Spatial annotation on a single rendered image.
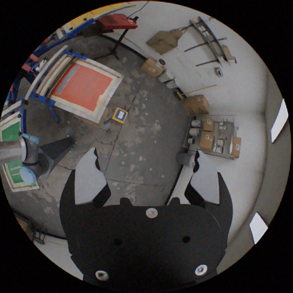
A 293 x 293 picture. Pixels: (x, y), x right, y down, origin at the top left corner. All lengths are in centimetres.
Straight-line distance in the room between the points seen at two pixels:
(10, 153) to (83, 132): 156
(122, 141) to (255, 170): 360
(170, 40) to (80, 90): 207
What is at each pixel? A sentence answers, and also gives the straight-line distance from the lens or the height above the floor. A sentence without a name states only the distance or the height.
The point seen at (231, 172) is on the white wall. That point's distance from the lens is 313.
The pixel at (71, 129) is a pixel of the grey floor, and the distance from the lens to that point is 190.
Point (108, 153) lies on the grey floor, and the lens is 195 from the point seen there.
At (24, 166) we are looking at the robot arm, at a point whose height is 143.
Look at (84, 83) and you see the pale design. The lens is 103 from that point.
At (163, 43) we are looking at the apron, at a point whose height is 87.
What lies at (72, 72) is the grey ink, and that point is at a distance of 113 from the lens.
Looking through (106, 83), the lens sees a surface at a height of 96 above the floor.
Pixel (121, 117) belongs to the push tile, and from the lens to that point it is 96.
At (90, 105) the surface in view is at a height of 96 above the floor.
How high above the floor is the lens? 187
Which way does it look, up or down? 55 degrees down
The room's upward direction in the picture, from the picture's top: 105 degrees clockwise
